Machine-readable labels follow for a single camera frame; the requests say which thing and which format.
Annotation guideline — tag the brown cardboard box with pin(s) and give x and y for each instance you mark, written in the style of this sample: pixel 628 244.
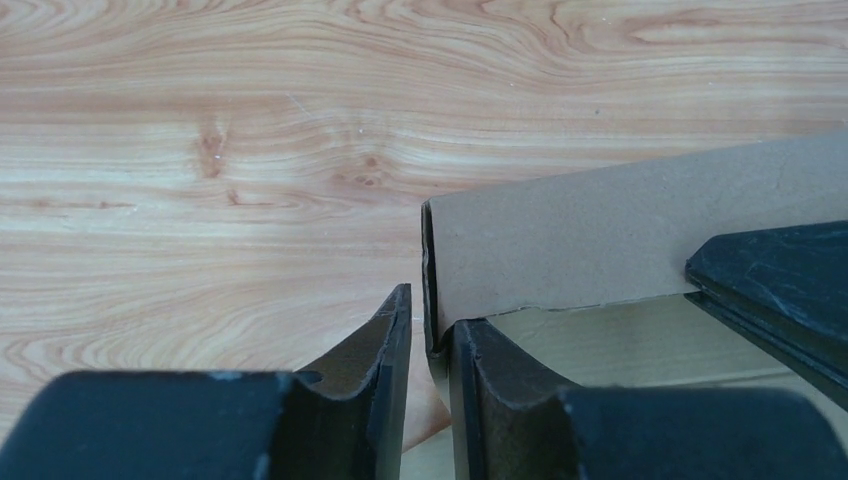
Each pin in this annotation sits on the brown cardboard box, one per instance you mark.
pixel 586 271

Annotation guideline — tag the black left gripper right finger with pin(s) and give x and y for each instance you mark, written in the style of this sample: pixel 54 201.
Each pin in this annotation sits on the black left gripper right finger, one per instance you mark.
pixel 514 418

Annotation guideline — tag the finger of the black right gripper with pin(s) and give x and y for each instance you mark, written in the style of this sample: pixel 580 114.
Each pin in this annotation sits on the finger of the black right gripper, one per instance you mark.
pixel 785 291

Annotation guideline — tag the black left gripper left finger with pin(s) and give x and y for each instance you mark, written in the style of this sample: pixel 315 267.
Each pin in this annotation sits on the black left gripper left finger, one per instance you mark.
pixel 339 417

